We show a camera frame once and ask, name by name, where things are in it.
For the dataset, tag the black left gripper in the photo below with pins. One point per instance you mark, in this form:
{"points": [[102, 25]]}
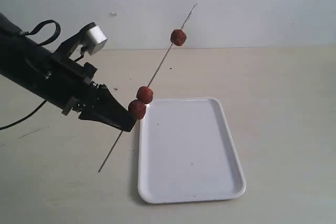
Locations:
{"points": [[69, 86]]}

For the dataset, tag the red meatball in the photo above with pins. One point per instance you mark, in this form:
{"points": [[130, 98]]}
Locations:
{"points": [[145, 94], [178, 37], [137, 109]]}

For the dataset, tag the thin metal skewer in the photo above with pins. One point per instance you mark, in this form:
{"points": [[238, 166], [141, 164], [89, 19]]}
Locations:
{"points": [[150, 82]]}

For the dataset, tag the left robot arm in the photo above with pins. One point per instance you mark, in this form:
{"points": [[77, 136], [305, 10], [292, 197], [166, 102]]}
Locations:
{"points": [[20, 51]]}

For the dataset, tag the white rectangular plastic tray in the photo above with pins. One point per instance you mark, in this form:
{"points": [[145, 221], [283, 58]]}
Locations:
{"points": [[187, 153]]}

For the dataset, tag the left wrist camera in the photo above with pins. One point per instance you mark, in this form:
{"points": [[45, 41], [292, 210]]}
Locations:
{"points": [[91, 39]]}

